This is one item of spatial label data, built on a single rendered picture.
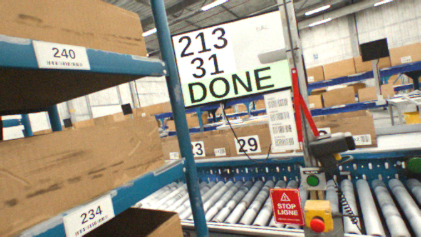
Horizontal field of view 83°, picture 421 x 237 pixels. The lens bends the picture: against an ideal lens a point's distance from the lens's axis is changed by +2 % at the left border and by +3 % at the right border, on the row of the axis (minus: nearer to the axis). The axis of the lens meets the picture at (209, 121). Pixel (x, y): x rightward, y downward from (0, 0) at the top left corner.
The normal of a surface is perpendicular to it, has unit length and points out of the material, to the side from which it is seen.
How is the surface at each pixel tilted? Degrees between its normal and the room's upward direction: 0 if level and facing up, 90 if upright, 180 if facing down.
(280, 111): 90
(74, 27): 91
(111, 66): 90
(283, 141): 90
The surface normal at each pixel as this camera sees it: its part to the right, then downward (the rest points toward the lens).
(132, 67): 0.87, -0.14
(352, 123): -0.46, 0.14
